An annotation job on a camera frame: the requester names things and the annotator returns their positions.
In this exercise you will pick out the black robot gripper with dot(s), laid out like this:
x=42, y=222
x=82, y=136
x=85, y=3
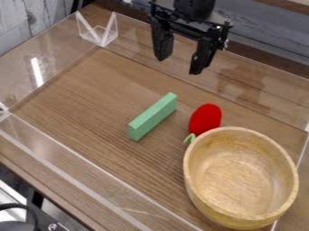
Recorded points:
x=193, y=19

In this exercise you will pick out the red plush strawberry toy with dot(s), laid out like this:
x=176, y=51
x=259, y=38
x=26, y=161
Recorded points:
x=207, y=118

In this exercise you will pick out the green rectangular block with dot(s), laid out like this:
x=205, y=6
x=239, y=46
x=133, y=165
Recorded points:
x=152, y=117

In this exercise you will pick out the wooden bowl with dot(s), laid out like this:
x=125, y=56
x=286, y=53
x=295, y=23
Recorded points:
x=240, y=177

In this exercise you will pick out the clear acrylic corner bracket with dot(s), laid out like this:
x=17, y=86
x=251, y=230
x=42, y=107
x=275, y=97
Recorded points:
x=98, y=34

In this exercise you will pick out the clear acrylic enclosure walls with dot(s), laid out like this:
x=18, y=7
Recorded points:
x=70, y=94

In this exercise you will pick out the black metal table frame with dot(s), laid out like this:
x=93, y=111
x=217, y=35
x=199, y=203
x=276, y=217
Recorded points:
x=19, y=192

